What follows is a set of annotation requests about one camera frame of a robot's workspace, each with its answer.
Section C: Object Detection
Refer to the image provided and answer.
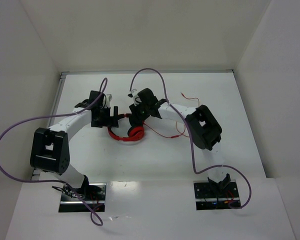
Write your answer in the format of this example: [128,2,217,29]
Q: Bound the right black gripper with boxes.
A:
[129,99,150,124]

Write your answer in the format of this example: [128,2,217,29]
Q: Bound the red black headphones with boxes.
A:
[107,113,145,142]

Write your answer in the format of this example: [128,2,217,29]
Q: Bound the red headphone cable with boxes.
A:
[142,92,201,139]

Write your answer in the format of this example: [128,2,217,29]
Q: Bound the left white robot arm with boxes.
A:
[30,90,118,199]

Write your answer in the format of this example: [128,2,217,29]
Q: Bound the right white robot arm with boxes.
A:
[128,88,230,198]

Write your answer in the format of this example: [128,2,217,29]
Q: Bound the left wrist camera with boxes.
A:
[102,94,113,109]

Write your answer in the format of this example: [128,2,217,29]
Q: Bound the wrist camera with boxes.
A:
[102,94,113,109]
[127,88,139,98]

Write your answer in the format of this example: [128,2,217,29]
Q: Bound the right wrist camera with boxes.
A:
[127,88,139,98]

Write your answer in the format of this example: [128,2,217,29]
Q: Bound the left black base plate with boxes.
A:
[52,183,107,213]

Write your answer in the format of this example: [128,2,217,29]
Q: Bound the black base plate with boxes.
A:
[52,183,107,213]
[193,180,241,211]

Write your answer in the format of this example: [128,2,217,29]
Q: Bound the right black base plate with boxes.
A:
[193,180,241,211]

